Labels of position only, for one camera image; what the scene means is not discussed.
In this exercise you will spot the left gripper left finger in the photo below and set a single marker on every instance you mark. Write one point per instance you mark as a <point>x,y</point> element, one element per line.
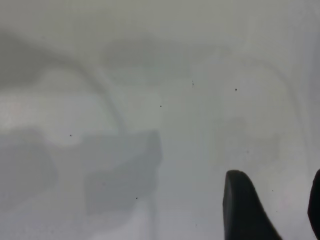
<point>242,207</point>

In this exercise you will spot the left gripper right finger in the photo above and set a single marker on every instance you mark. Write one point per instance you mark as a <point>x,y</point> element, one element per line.
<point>315,202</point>

